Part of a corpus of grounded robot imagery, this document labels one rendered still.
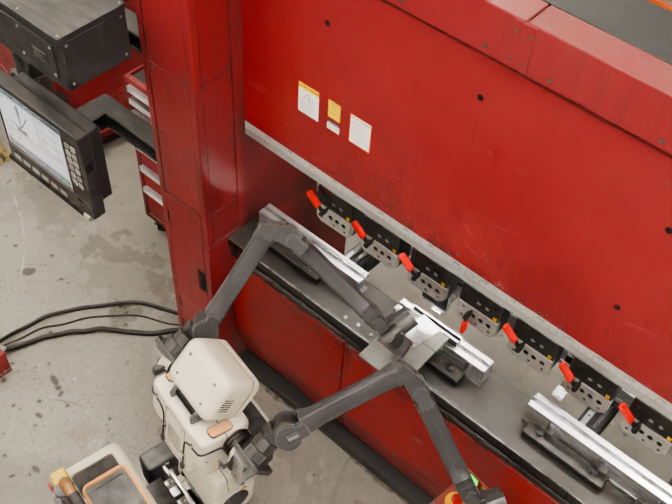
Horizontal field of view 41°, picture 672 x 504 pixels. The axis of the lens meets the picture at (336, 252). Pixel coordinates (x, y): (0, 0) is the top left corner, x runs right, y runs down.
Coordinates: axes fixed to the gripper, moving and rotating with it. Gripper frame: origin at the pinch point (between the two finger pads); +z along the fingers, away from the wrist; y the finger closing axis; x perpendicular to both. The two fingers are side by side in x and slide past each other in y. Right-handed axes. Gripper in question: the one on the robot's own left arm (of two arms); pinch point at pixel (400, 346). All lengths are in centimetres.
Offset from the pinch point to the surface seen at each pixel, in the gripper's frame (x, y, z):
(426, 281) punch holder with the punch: -21.4, 2.2, -12.2
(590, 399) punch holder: -20, -60, -10
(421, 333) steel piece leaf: -7.9, -1.2, 6.7
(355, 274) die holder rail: -11.6, 33.2, 12.3
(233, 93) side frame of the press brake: -33, 85, -42
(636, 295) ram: -45, -58, -52
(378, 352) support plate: 6.0, 4.5, -1.0
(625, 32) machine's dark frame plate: -84, -29, -99
